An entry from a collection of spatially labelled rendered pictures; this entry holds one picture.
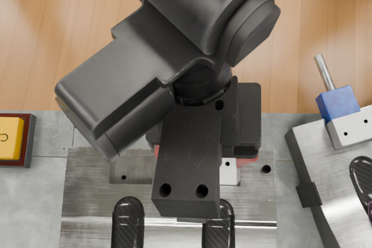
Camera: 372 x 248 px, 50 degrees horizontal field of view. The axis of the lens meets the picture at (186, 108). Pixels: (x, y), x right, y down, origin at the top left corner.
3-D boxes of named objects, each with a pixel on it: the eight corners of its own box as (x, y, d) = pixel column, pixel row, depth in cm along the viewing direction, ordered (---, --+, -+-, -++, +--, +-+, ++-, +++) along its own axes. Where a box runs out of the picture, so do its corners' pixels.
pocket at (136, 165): (118, 151, 53) (111, 146, 50) (156, 151, 53) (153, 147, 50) (115, 185, 52) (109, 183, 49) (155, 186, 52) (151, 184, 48)
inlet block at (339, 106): (296, 67, 58) (305, 52, 53) (329, 58, 58) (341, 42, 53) (329, 153, 55) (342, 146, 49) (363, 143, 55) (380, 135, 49)
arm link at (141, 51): (132, 190, 28) (117, 142, 17) (56, 106, 30) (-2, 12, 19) (242, 90, 31) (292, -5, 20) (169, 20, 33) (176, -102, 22)
